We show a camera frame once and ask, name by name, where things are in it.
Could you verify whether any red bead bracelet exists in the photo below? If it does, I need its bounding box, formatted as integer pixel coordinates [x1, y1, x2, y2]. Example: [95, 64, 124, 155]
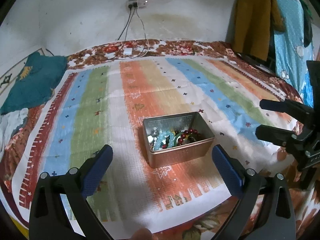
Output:
[161, 128, 205, 150]

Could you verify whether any metal jewelry tin box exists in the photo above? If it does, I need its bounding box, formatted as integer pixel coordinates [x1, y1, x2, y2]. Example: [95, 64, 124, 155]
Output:
[143, 112, 215, 168]

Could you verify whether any left hand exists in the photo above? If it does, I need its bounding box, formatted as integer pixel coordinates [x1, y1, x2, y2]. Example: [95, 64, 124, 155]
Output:
[130, 228, 152, 240]

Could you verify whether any blue patterned hanging cloth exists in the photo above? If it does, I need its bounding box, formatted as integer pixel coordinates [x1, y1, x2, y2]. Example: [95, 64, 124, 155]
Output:
[236, 0, 316, 108]

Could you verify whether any white crumpled cloth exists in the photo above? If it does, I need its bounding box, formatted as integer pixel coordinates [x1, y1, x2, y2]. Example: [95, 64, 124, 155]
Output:
[0, 108, 29, 158]

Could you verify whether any mustard yellow hanging cloth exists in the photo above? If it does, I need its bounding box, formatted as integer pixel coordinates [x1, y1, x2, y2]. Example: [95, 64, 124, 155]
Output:
[232, 0, 285, 61]

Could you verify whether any green bangle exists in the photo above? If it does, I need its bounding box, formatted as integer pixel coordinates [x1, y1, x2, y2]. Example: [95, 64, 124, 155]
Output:
[174, 131, 189, 147]

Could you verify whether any colourful striped mat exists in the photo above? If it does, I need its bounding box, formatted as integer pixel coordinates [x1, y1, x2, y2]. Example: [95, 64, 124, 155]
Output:
[11, 56, 297, 239]

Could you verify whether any teal pillow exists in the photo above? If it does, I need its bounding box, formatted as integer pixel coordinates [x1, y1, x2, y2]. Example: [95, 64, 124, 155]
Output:
[1, 52, 67, 115]

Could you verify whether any wall socket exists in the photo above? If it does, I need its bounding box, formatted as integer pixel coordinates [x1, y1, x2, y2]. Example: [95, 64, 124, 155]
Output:
[126, 0, 149, 9]

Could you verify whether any black cable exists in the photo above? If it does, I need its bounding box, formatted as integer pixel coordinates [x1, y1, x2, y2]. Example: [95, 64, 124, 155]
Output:
[87, 7, 148, 61]

